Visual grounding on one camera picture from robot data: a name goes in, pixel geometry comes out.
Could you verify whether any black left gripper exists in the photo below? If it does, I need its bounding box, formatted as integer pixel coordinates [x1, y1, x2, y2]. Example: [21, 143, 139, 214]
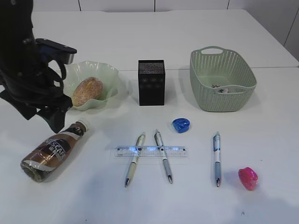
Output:
[0, 42, 71, 133]

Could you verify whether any brown Nescafe coffee bottle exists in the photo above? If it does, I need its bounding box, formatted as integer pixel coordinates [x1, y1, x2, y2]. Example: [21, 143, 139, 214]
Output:
[20, 118, 90, 182]

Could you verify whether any sugared bread roll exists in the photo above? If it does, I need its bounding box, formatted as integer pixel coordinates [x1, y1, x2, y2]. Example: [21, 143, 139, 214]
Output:
[72, 77, 103, 107]

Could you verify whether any blue pencil sharpener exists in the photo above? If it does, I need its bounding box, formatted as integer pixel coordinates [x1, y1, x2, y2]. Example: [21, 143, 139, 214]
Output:
[172, 118, 190, 133]

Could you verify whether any pink paper ball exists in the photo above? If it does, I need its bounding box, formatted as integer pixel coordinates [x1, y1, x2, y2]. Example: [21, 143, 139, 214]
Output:
[211, 84, 229, 93]

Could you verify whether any pink pencil sharpener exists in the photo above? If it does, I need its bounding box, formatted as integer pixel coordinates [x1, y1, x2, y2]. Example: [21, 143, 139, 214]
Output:
[238, 167, 258, 190]

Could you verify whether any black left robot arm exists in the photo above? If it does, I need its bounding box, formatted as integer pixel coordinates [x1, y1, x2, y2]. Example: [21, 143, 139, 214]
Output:
[0, 0, 77, 133]

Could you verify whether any green wavy glass plate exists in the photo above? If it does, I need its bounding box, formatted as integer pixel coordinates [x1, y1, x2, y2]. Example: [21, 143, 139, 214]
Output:
[64, 61, 118, 111]

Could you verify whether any cream grip pen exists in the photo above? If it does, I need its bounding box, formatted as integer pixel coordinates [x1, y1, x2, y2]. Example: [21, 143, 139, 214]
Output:
[124, 132, 146, 188]

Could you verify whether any black mesh pen holder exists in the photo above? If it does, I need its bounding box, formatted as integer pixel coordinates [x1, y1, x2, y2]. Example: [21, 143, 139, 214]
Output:
[138, 60, 165, 106]

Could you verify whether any grey grip pen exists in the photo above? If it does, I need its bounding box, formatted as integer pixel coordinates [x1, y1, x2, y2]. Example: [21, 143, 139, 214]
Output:
[154, 129, 173, 184]

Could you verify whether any blue grip pen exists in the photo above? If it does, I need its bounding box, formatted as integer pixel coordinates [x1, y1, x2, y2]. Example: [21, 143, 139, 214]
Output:
[213, 132, 221, 187]

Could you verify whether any green woven plastic basket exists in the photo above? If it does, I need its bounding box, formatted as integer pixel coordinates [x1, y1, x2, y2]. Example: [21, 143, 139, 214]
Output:
[190, 46, 257, 112]

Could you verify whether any clear plastic ruler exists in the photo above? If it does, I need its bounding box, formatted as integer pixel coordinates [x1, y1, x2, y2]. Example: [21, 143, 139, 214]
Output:
[114, 146, 188, 158]

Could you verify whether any wrist camera on blue bracket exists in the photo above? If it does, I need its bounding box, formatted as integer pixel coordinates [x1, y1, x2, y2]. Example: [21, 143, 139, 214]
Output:
[35, 38, 77, 64]

